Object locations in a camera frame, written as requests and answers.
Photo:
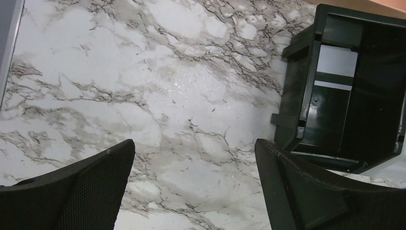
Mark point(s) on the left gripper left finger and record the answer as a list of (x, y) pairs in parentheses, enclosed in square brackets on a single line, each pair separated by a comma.
[(85, 195)]

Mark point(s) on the white VIP card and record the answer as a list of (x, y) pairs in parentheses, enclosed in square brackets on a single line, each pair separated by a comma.
[(336, 68)]

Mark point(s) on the left black tray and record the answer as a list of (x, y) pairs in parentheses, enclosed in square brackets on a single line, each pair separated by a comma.
[(349, 131)]

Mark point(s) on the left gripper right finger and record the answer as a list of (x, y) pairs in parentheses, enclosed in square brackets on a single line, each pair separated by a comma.
[(302, 196)]

